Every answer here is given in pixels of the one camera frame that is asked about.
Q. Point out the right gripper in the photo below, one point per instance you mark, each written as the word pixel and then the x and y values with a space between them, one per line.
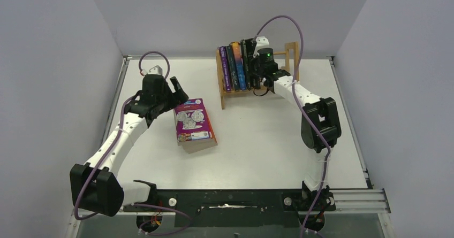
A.
pixel 253 71

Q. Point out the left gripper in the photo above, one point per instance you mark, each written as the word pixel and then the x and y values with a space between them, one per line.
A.
pixel 179 94

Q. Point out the black Moon and Sixpence book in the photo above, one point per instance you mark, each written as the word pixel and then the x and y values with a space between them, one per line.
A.
pixel 254 81

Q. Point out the dark green book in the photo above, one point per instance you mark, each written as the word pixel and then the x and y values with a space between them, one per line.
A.
pixel 245 63

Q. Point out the purple comic book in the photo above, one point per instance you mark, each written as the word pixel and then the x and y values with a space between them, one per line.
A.
pixel 225 68

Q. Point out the magenta Treehouse book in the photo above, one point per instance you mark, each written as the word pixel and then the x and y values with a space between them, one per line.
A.
pixel 192 121

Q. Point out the Jane Eyre book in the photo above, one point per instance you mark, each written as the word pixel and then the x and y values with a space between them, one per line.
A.
pixel 239 65

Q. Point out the wooden book rack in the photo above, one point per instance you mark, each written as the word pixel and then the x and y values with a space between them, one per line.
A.
pixel 281 58

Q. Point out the Little Women book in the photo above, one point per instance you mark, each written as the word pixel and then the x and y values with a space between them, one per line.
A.
pixel 232 67

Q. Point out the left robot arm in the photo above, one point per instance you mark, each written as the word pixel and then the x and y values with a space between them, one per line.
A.
pixel 94 184

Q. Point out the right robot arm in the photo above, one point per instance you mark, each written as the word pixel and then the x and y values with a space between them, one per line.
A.
pixel 320 125

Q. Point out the lower stack of books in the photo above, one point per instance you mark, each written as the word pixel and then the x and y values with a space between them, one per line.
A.
pixel 195 146

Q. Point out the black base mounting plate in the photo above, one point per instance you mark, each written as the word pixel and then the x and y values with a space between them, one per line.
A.
pixel 248 208

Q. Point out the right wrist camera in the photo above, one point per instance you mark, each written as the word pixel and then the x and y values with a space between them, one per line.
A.
pixel 260 43

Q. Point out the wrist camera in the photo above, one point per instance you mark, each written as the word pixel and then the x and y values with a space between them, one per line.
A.
pixel 156 70
pixel 260 43

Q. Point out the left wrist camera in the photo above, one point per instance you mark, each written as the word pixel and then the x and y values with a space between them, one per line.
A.
pixel 156 70

